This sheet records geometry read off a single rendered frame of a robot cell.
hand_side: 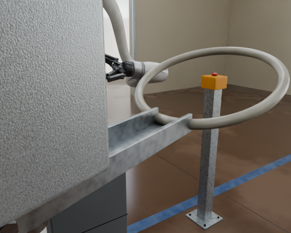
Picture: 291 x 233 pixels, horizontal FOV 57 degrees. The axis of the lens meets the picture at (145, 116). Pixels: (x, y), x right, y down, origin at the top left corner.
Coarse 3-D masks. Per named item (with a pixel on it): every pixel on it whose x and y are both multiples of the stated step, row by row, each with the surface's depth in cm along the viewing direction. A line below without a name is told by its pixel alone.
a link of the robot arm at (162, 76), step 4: (144, 64) 133; (148, 64) 134; (152, 64) 135; (156, 64) 136; (148, 68) 133; (144, 72) 132; (160, 72) 136; (164, 72) 138; (156, 76) 135; (160, 76) 137; (164, 76) 138; (152, 80) 137; (156, 80) 138; (160, 80) 139; (164, 80) 142
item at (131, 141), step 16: (144, 112) 73; (112, 128) 64; (128, 128) 69; (144, 128) 74; (160, 128) 62; (176, 128) 66; (112, 144) 64; (128, 144) 53; (144, 144) 56; (160, 144) 61; (112, 160) 49; (128, 160) 53; (96, 176) 46; (112, 176) 50; (80, 192) 44; (48, 208) 40; (64, 208) 42; (16, 224) 35; (32, 224) 38
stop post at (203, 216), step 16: (208, 80) 171; (224, 80) 172; (208, 96) 176; (208, 112) 178; (208, 144) 183; (208, 160) 186; (208, 176) 189; (208, 192) 194; (208, 208) 199; (208, 224) 196
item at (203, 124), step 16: (208, 48) 106; (224, 48) 103; (240, 48) 99; (160, 64) 105; (272, 64) 87; (144, 80) 97; (288, 80) 77; (272, 96) 72; (240, 112) 69; (256, 112) 69; (192, 128) 71; (208, 128) 70
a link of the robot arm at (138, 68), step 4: (136, 64) 131; (140, 64) 132; (136, 68) 130; (140, 68) 131; (144, 68) 132; (132, 72) 131; (136, 72) 130; (140, 72) 131; (132, 76) 132; (136, 76) 132; (140, 76) 133
